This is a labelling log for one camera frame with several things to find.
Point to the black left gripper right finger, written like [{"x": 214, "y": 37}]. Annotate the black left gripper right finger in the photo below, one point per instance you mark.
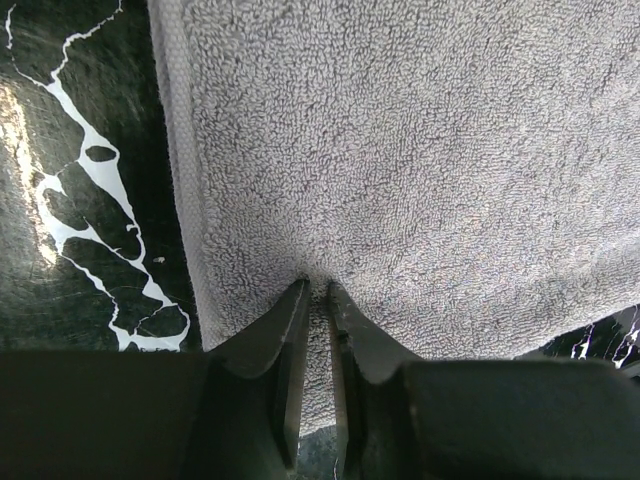
[{"x": 401, "y": 417}]

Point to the grey towel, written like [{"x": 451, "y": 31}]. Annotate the grey towel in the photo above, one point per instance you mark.
[{"x": 467, "y": 170}]

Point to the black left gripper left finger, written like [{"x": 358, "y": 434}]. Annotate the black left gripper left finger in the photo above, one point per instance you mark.
[{"x": 229, "y": 413}]

